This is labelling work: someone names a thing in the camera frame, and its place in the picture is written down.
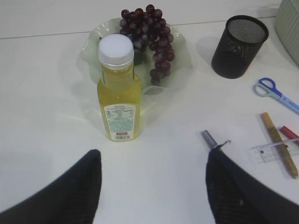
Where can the yellow tea bottle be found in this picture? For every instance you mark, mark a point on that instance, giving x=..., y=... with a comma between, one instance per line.
x=119, y=89

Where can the blue capped scissors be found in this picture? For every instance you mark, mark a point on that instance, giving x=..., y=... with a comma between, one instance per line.
x=266, y=87

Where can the purple artificial grape bunch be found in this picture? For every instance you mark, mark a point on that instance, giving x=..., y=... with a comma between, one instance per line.
x=147, y=30

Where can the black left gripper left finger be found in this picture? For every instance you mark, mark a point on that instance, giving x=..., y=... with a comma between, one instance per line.
x=72, y=198

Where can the silver glitter pen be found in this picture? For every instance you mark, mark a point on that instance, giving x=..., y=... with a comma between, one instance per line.
x=209, y=138

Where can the green plastic woven basket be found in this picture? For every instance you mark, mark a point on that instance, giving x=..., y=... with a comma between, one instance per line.
x=287, y=27

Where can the red glitter pen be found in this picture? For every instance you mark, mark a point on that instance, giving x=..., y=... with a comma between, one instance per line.
x=288, y=133

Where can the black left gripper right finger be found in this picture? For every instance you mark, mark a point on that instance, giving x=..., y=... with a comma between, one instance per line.
x=235, y=197

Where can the gold glitter pen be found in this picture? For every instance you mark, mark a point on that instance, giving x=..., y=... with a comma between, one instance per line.
x=281, y=148

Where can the black mesh pen holder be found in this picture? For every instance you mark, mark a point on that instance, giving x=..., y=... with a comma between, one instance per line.
x=240, y=42

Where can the clear plastic ruler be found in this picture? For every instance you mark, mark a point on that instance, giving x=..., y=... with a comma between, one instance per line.
x=268, y=152

